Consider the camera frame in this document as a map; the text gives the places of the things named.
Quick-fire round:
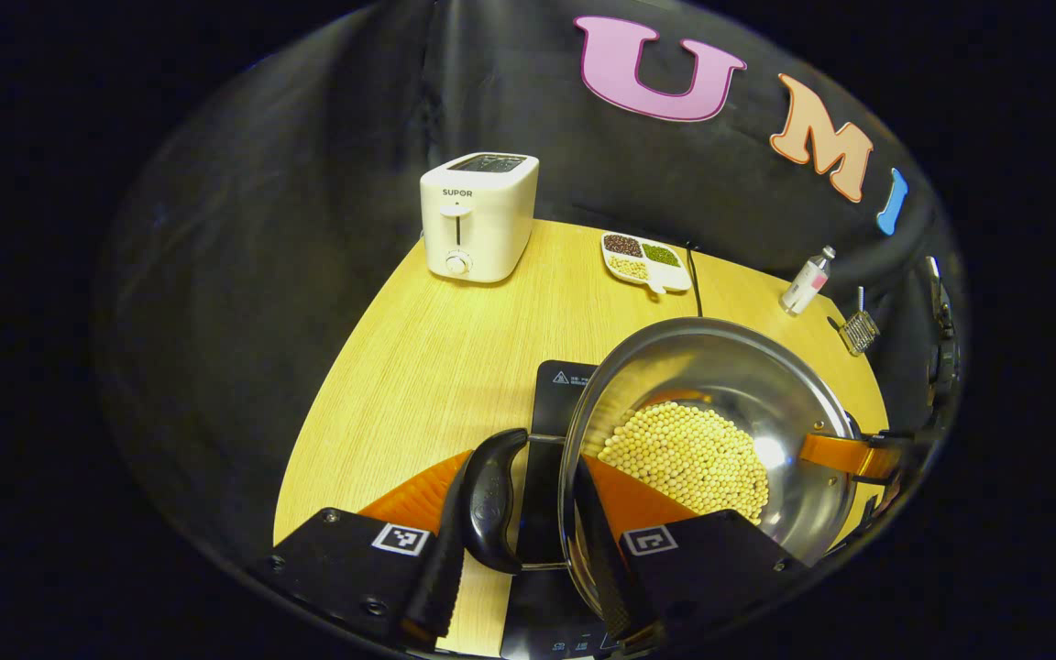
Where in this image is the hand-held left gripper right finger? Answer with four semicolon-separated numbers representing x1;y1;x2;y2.
574;456;809;647

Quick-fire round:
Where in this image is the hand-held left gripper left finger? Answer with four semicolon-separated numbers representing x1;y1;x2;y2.
267;449;492;647

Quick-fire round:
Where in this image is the pile of soybeans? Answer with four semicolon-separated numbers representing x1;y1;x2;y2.
597;401;771;525

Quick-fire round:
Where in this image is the stainless steel pot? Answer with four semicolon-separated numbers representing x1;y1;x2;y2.
459;317;859;624

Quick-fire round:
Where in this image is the black induction cooktop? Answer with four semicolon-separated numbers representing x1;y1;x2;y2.
500;359;666;660

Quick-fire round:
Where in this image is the clear bottle with pink label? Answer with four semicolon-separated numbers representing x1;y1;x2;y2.
780;245;838;317

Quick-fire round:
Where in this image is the white divided bean dish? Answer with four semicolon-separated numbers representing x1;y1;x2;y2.
600;232;693;296

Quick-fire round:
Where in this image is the white toaster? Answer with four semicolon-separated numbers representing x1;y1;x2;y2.
419;152;540;283

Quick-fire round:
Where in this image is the metal wire utensil holder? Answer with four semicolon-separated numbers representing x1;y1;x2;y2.
838;310;881;357

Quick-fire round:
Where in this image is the black power cable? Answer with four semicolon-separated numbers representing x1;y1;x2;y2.
682;240;705;319

